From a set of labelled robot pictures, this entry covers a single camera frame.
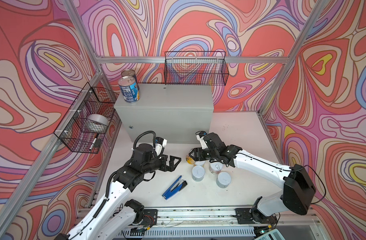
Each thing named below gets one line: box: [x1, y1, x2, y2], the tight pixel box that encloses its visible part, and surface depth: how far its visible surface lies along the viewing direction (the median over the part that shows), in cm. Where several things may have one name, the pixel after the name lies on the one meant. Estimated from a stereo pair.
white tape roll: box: [86, 113, 109, 131], surface depth 74 cm
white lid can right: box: [216, 171, 232, 189], surface depth 83 cm
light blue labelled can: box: [118, 76, 141, 103], surface depth 74 cm
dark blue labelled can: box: [121, 69, 137, 82], surface depth 78 cm
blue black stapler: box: [162, 175, 188, 201], surface depth 82 cm
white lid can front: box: [191, 165, 205, 182], surface depth 85 cm
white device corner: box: [254, 228, 286, 240], surface depth 68 cm
